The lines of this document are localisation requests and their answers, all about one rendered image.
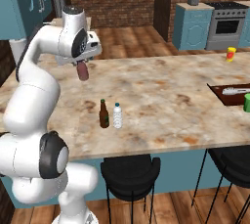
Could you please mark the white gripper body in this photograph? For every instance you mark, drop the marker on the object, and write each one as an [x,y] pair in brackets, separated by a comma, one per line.
[92,53]

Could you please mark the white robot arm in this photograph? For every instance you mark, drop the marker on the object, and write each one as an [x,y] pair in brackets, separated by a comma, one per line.
[32,104]

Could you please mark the teal dining counter base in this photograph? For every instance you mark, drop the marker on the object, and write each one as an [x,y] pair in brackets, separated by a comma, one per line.
[177,172]

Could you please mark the reddish brown sausage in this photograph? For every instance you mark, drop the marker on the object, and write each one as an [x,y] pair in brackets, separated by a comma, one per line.
[83,72]

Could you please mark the brown glass bottle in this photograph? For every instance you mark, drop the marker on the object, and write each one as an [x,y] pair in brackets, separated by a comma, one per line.
[104,117]

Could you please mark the clear water bottle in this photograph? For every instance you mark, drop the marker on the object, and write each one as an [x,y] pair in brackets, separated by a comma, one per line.
[117,118]

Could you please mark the teal tall cupboards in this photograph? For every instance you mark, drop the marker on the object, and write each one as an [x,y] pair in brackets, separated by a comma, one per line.
[19,3]

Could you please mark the black bar stool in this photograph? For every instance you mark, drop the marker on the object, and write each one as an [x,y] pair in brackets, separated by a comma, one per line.
[130,177]
[232,166]

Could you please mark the silver oven with hob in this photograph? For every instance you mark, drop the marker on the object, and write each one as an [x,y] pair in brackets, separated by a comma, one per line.
[227,25]

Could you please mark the dark brown wooden board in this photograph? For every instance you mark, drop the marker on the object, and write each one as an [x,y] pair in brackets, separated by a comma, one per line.
[229,99]

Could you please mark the white utensil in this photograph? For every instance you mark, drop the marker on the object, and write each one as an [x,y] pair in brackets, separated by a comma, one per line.
[236,91]

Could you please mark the teal narrow floor cabinet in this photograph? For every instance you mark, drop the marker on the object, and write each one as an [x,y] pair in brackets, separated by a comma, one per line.
[245,29]

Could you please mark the green cup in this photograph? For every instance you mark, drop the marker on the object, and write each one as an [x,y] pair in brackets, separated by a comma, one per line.
[247,103]

